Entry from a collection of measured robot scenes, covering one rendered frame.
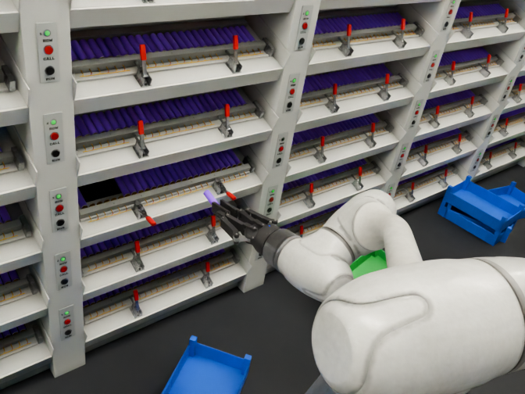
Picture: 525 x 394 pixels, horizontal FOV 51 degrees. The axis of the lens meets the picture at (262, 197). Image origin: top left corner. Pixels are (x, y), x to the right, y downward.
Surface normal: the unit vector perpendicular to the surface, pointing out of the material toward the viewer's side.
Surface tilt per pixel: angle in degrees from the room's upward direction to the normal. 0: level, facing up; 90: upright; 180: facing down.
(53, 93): 90
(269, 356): 0
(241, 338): 0
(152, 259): 20
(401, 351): 50
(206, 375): 0
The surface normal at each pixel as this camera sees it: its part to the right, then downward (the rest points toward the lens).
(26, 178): 0.36, -0.59
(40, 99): 0.62, 0.51
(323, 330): -0.88, 0.02
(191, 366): 0.15, -0.82
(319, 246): -0.15, -0.74
